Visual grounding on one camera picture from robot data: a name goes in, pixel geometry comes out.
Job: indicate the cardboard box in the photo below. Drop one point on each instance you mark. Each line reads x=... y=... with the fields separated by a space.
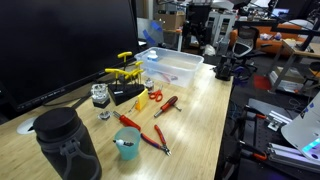
x=170 y=20

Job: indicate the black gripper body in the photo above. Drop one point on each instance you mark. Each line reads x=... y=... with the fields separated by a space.
x=198 y=14

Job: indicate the black table clamp mount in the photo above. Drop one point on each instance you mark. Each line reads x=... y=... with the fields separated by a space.
x=223 y=68

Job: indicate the black insulated water bottle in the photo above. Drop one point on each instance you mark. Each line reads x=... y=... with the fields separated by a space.
x=63 y=143

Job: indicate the grey mesh office chair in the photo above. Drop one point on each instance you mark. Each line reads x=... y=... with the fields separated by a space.
x=244 y=40

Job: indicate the small metal pin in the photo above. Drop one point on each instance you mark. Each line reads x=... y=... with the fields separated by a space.
x=132 y=107

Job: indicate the small metal cylinder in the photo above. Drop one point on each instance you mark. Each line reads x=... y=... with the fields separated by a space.
x=149 y=84

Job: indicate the black hex key stand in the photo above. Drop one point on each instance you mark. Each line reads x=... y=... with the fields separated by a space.
x=125 y=93

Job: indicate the black and white marker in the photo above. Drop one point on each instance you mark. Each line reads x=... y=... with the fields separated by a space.
x=124 y=143

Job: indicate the teal plastic cup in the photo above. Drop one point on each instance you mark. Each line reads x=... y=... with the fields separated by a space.
x=128 y=150

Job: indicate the small metal driver bit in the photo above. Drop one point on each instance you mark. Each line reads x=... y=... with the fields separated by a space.
x=177 y=108

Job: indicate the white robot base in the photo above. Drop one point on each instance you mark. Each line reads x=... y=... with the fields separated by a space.
x=301 y=131

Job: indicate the clear panel with blue tape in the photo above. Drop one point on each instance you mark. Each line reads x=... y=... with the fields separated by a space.
x=151 y=31

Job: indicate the orange sofa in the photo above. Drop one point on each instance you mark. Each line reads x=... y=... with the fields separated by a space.
x=266 y=41

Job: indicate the metal hex nut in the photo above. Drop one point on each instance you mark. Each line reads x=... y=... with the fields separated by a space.
x=104 y=115

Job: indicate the yellow plastic block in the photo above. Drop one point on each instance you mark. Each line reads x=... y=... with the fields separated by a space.
x=142 y=99

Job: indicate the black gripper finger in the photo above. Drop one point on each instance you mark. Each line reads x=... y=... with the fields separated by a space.
x=187 y=33
x=204 y=35

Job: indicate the aluminium extrusion rail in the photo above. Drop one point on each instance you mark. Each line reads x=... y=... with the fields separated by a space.
x=286 y=155

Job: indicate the white glass door cabinet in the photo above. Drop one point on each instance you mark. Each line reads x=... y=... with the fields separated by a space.
x=221 y=26

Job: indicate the pink tool in bin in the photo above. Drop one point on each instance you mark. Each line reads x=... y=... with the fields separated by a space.
x=170 y=77

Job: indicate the silver metal bracket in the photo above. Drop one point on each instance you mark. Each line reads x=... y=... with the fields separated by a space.
x=276 y=120

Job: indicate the clear plastic storage bin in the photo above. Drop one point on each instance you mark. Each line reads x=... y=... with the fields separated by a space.
x=186 y=71

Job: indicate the wooden side table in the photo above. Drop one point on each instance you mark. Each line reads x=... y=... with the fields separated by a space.
x=300 y=51

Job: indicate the large black monitor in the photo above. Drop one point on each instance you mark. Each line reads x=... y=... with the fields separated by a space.
x=66 y=43

